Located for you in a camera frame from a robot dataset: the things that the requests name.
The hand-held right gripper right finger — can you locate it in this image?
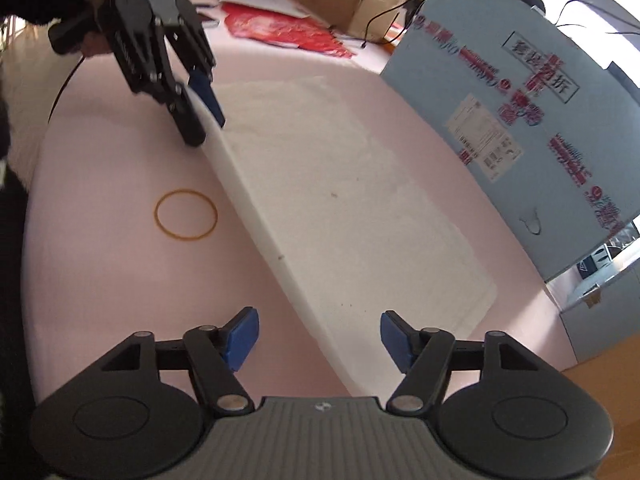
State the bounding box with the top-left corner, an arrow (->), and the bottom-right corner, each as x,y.
380,310 -> 546,417

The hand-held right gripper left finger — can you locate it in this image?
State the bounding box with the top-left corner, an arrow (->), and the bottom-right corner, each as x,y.
97,306 -> 261,417

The yellow rubber band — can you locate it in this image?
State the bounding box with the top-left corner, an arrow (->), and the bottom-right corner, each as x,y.
154,189 -> 219,241

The white paper sheet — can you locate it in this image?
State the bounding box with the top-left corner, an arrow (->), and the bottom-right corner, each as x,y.
216,0 -> 314,17

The red paper cutout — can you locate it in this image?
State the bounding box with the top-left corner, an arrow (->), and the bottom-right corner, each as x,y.
220,2 -> 357,59

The thin black wire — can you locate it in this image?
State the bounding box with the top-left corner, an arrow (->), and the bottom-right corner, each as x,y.
552,0 -> 640,37

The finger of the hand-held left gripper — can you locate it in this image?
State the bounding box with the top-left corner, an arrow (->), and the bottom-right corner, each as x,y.
172,0 -> 226,129
147,67 -> 207,148

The grey box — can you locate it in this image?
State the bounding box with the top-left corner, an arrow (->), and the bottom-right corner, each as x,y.
544,252 -> 640,364

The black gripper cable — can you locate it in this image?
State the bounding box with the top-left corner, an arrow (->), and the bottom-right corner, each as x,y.
46,55 -> 90,128

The person's dark clothing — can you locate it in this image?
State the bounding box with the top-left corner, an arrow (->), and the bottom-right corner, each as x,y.
0,97 -> 38,480

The blue printed cardboard box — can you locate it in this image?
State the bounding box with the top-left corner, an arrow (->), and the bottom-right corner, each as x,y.
380,0 -> 640,282

